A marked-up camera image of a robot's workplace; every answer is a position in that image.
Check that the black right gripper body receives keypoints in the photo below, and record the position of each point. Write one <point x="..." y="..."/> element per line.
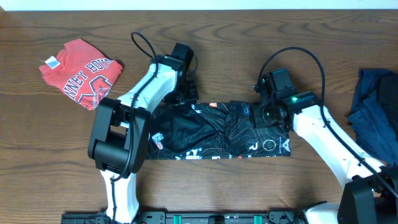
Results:
<point x="264" y="116"/>

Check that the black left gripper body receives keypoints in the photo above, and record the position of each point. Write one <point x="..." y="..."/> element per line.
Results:
<point x="188" y="93"/>

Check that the black orange patterned jersey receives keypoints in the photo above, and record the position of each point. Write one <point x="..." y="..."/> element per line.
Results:
<point x="213" y="131"/>

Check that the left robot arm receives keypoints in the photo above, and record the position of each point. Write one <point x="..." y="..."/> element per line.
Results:
<point x="120" y="136"/>

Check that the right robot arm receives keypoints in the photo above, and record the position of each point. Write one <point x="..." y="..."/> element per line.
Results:
<point x="369" y="187"/>

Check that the navy blue t-shirt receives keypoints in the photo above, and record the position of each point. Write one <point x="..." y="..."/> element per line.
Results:
<point x="373" y="114"/>

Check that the red folded t-shirt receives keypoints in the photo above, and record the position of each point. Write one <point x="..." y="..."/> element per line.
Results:
<point x="82" y="73"/>

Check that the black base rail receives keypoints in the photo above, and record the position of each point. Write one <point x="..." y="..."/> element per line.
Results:
<point x="270" y="217"/>

